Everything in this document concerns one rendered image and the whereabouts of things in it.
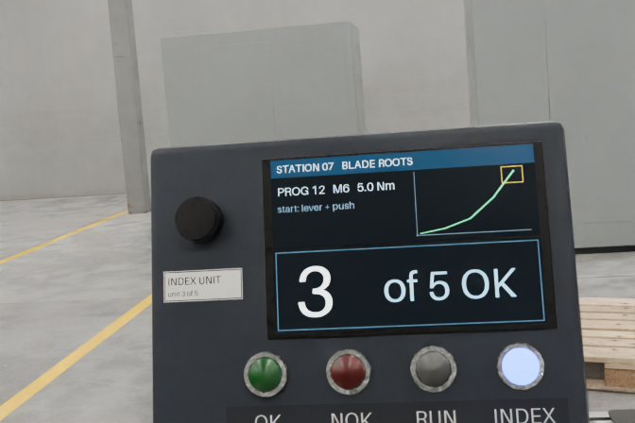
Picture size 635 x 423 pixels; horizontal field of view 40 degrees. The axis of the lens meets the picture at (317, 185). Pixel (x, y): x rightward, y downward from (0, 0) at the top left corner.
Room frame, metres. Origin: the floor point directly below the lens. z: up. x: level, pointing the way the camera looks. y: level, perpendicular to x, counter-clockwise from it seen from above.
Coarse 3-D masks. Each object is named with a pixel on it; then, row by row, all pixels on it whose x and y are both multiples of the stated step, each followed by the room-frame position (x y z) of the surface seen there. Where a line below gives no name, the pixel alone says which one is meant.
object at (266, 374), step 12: (252, 360) 0.50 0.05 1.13; (264, 360) 0.50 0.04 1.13; (276, 360) 0.50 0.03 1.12; (252, 372) 0.50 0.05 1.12; (264, 372) 0.50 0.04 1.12; (276, 372) 0.50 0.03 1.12; (252, 384) 0.50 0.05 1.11; (264, 384) 0.49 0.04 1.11; (276, 384) 0.50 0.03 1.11; (264, 396) 0.50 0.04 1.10
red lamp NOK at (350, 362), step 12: (348, 348) 0.50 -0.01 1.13; (336, 360) 0.49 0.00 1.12; (348, 360) 0.49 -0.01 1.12; (360, 360) 0.50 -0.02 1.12; (336, 372) 0.49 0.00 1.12; (348, 372) 0.49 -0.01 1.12; (360, 372) 0.49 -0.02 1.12; (336, 384) 0.49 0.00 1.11; (348, 384) 0.49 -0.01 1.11; (360, 384) 0.49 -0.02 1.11
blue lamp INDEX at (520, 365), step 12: (504, 348) 0.49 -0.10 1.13; (516, 348) 0.48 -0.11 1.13; (528, 348) 0.48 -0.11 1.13; (504, 360) 0.48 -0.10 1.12; (516, 360) 0.48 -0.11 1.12; (528, 360) 0.48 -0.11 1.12; (540, 360) 0.48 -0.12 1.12; (504, 372) 0.48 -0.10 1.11; (516, 372) 0.48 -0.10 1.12; (528, 372) 0.47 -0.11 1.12; (540, 372) 0.48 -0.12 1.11; (516, 384) 0.48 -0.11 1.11; (528, 384) 0.48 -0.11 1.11
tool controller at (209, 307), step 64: (448, 128) 0.53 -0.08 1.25; (512, 128) 0.52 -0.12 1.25; (192, 192) 0.54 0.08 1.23; (256, 192) 0.53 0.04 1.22; (320, 192) 0.53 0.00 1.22; (384, 192) 0.52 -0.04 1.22; (448, 192) 0.51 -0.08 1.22; (512, 192) 0.51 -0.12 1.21; (192, 256) 0.53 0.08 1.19; (256, 256) 0.52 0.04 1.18; (384, 256) 0.51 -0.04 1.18; (448, 256) 0.50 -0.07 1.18; (512, 256) 0.50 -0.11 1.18; (192, 320) 0.52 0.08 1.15; (256, 320) 0.51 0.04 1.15; (384, 320) 0.50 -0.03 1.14; (448, 320) 0.50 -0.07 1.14; (512, 320) 0.49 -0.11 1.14; (576, 320) 0.49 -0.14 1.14; (192, 384) 0.51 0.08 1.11; (320, 384) 0.50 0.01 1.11; (384, 384) 0.49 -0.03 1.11; (576, 384) 0.48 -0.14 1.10
